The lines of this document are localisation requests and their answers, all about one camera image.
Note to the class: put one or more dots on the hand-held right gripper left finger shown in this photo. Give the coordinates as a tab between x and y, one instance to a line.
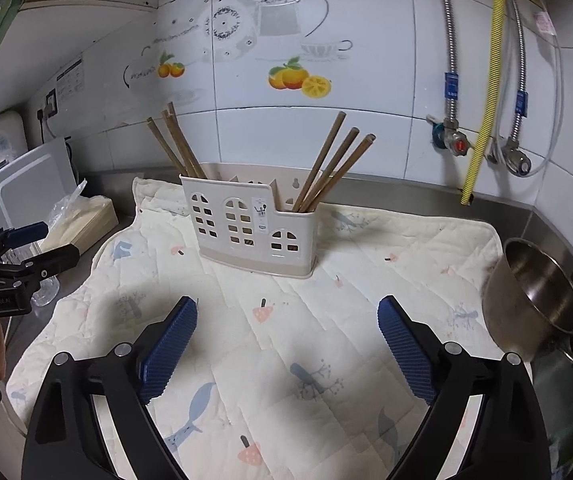
166	350

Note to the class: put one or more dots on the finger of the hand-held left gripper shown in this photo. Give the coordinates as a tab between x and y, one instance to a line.
29	232
56	257

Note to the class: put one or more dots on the white wall label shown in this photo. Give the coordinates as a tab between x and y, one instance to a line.
71	76

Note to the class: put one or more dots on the valve with red knob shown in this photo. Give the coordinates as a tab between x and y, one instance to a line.
456	140

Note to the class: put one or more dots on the clear plastic sleeve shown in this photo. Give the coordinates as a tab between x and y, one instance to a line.
541	15

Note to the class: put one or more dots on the beige plastic utensil holder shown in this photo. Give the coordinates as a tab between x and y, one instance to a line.
246	230

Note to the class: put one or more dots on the printed quilted mat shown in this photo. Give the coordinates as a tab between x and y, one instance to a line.
291	320

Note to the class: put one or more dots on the white plastic container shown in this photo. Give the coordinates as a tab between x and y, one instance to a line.
10	130

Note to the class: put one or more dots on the wooden boards in plastic bag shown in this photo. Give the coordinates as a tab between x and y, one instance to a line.
84	220

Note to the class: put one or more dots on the wall power outlet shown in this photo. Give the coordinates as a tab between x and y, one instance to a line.
49	102

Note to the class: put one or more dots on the steel pot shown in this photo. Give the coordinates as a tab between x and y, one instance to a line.
526	300

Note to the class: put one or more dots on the white cutting board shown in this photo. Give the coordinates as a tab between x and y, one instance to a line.
31	180

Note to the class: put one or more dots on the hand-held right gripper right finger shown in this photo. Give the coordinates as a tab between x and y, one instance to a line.
406	350

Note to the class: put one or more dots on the steel angle valve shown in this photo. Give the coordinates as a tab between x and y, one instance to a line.
513	157

